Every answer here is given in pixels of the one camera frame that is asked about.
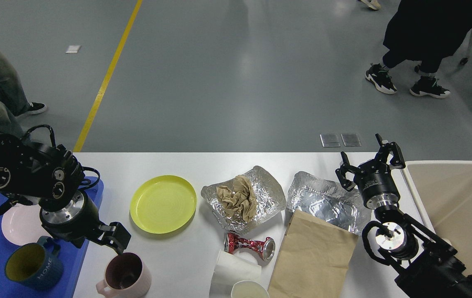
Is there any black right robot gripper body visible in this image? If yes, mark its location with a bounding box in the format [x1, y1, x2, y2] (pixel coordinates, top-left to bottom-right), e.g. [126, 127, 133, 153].
[354, 162, 400, 209]

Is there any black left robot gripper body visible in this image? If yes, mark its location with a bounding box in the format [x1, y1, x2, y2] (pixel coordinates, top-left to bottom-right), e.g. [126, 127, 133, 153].
[39, 190, 103, 248]

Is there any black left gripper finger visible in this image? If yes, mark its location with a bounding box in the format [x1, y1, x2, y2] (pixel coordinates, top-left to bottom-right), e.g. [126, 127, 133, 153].
[94, 222, 132, 256]

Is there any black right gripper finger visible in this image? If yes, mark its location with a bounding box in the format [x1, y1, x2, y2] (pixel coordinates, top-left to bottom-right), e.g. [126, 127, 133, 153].
[335, 151, 361, 191]
[374, 134, 406, 169]

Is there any pink mug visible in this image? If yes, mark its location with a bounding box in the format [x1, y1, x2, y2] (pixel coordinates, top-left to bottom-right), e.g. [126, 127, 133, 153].
[96, 252, 152, 298]

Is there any yellow plastic plate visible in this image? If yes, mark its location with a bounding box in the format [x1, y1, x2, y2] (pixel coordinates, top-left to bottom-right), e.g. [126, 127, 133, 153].
[129, 175, 197, 234]

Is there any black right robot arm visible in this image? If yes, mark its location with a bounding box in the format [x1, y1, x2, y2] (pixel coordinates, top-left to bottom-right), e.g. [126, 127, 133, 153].
[335, 134, 472, 298]

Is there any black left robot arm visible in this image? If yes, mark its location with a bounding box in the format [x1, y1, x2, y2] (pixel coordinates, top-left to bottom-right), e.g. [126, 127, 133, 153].
[0, 125, 131, 255]

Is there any empty foil tray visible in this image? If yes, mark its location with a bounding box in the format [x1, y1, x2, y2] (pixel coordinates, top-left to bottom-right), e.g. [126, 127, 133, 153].
[287, 171, 372, 236]

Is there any right floor socket plate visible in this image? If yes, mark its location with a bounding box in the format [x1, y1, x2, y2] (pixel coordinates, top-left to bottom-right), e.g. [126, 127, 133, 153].
[340, 133, 362, 147]

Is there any floor socket plate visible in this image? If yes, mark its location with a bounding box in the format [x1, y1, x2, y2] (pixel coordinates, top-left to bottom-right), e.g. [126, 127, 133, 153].
[340, 133, 362, 147]
[320, 133, 341, 148]

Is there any left floor socket plate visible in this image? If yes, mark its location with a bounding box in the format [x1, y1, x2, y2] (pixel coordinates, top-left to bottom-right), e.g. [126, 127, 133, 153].
[320, 133, 341, 148]

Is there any pink plate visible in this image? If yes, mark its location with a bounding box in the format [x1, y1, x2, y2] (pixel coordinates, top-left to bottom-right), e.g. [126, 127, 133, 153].
[1, 204, 51, 246]

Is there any dark blue HOME mug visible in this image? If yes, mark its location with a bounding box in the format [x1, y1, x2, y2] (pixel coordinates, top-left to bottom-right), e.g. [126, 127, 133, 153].
[4, 236, 64, 291]

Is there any beige plastic bin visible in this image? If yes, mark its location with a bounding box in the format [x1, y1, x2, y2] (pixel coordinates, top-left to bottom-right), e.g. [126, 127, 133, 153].
[403, 161, 472, 275]

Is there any brown paper bag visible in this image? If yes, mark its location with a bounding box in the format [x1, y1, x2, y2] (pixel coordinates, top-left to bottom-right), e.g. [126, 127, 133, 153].
[268, 211, 358, 298]

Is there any crushed red can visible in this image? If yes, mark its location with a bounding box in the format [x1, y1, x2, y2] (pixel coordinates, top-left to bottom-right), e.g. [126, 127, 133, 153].
[224, 232, 276, 262]

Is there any crumpled brown paper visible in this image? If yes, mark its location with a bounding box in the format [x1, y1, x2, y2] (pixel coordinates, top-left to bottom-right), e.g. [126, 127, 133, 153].
[216, 175, 257, 223]

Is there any foil tray with paper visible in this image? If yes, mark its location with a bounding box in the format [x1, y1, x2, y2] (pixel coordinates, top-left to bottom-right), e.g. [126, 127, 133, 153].
[201, 166, 286, 234]

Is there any white office chair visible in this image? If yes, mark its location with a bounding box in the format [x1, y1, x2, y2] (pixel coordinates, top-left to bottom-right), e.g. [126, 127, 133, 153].
[414, 29, 472, 73]

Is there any white paper cup lying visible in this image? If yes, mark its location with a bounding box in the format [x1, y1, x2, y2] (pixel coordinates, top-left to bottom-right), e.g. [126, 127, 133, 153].
[209, 250, 262, 298]

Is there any white paper on floor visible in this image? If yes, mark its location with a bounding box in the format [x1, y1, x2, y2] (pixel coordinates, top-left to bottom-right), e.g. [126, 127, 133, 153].
[65, 45, 81, 53]

